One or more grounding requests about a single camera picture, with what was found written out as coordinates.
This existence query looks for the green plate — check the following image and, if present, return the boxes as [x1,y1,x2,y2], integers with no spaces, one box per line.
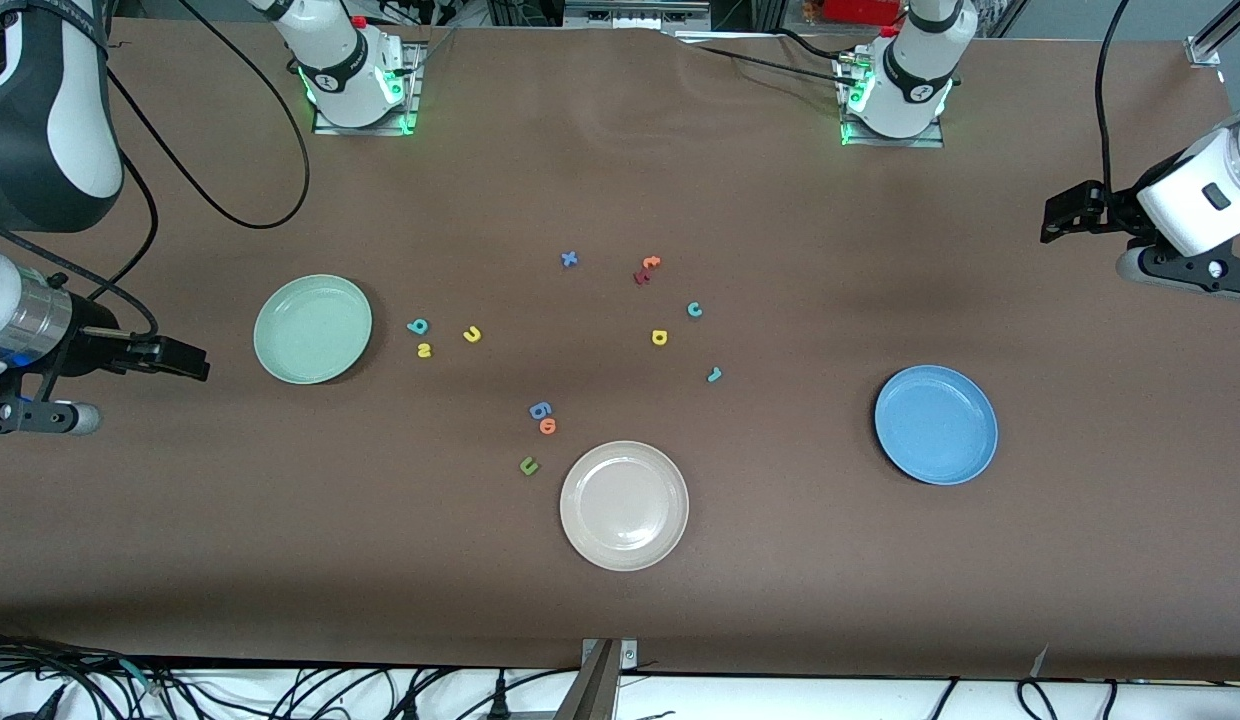
[253,274,374,386]

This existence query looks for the blue plate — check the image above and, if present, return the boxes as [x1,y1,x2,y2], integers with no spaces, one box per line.
[873,364,999,487]

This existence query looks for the red box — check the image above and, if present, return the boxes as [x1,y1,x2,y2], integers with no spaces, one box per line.
[823,0,906,25]

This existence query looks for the brown table cover sheet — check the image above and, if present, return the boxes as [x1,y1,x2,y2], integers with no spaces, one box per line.
[0,18,1240,683]

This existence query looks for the beige plate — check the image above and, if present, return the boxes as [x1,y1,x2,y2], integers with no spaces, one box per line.
[559,440,691,572]

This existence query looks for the grey metal rack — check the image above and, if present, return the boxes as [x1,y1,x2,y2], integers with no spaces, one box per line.
[563,0,713,31]

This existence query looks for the grey aluminium beam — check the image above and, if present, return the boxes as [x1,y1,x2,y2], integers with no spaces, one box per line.
[552,640,621,720]

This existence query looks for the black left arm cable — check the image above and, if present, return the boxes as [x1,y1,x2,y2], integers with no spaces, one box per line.
[1097,0,1131,196]

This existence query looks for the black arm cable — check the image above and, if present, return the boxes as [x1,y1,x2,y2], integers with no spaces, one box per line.
[1097,0,1131,196]
[0,0,312,337]

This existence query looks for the aluminium profile post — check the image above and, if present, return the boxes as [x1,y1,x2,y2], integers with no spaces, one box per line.
[1185,0,1240,69]

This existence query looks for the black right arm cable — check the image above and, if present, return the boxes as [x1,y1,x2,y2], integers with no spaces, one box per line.
[0,0,312,337]

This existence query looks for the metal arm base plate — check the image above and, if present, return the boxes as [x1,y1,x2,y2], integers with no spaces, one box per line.
[838,50,947,150]
[312,42,422,137]

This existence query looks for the black cable on table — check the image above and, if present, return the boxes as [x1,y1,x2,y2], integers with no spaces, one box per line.
[668,28,861,86]

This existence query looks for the metal corner bracket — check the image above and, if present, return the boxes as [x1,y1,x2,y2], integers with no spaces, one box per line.
[581,638,639,669]

